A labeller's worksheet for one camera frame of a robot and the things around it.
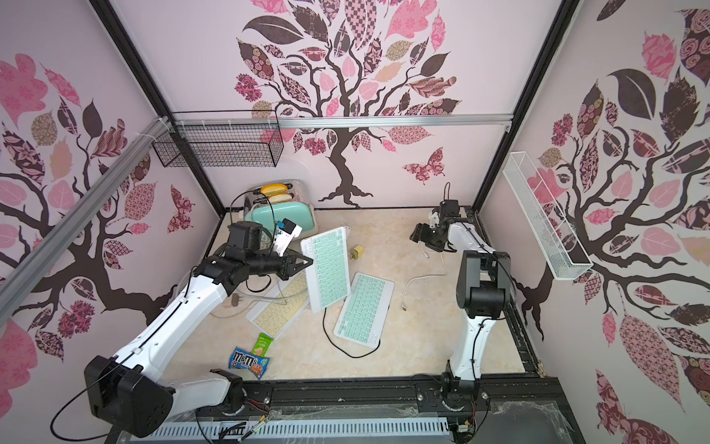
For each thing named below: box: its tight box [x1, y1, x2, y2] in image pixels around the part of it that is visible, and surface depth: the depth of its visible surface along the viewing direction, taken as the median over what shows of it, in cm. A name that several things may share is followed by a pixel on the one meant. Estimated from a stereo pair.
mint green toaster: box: [244, 180, 316, 235], surface depth 102 cm
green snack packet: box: [251, 333, 275, 358], surface depth 85 cm
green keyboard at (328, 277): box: [299, 226, 352, 314], surface depth 80 cm
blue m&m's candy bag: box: [228, 345, 270, 381], surface depth 80 cm
